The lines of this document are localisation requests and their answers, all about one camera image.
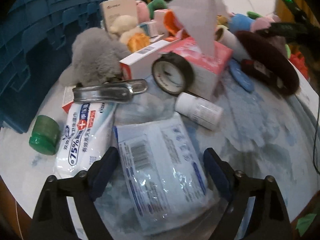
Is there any pig plush blue shirt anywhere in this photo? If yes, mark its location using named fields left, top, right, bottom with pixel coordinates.
left=229, top=14, right=282, bottom=33

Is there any white paper cup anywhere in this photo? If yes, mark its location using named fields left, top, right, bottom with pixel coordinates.
left=215, top=26, right=247, bottom=60

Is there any white cardboard box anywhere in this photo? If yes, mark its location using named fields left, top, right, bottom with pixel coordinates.
left=99, top=0, right=137, bottom=32

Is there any yellow orange plush toy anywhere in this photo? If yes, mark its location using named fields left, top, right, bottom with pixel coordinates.
left=127, top=33, right=150, bottom=53

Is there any white blue wet wipes pack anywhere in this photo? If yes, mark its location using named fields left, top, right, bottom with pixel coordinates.
left=55, top=101, right=118, bottom=178

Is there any light blue oval toy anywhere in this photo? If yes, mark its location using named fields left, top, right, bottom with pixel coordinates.
left=229, top=59, right=254, bottom=92

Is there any small pink pig plush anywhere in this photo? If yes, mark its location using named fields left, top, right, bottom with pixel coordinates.
left=136, top=0, right=150, bottom=23

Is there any white pill bottle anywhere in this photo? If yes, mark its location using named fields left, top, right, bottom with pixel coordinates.
left=174, top=92, right=223, bottom=131

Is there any metal clip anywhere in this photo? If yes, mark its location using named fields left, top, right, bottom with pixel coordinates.
left=72, top=79, right=148, bottom=105

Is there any pink tissue box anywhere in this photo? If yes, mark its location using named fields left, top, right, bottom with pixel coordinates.
left=159, top=0, right=234, bottom=100

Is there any small teal white box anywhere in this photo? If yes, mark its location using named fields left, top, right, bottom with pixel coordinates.
left=137, top=21, right=159, bottom=37

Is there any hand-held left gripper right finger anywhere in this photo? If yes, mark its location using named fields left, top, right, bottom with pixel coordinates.
left=203, top=147, right=293, bottom=240

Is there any green bottle cap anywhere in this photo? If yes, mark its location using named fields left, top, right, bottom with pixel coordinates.
left=28, top=115, right=61, bottom=155

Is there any green plush toy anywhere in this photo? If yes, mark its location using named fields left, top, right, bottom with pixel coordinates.
left=147, top=0, right=168, bottom=19

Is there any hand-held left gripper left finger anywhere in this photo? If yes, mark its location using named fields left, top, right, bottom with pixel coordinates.
left=29, top=146, right=120, bottom=240

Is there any cream teddy bear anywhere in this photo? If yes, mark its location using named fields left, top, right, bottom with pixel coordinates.
left=110, top=15, right=145, bottom=43

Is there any grey plush toy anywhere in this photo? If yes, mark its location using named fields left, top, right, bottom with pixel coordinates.
left=61, top=27, right=132, bottom=87

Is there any black tape roll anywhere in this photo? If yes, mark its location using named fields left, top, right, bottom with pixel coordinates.
left=152, top=53, right=195, bottom=96

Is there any blue plastic crate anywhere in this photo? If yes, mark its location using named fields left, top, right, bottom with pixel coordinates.
left=0, top=0, right=108, bottom=133

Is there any clear face mask pack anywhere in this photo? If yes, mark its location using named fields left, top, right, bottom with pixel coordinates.
left=112, top=112, right=209, bottom=235

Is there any small red white box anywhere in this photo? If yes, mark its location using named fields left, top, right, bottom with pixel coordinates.
left=62, top=86, right=75, bottom=114

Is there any green paper scrap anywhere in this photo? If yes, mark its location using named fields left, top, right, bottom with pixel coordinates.
left=295, top=212, right=318, bottom=238

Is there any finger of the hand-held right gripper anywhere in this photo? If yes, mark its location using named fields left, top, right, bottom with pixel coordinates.
left=256, top=22, right=300, bottom=43

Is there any long white red carton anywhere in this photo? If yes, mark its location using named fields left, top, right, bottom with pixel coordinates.
left=119, top=40, right=175, bottom=79

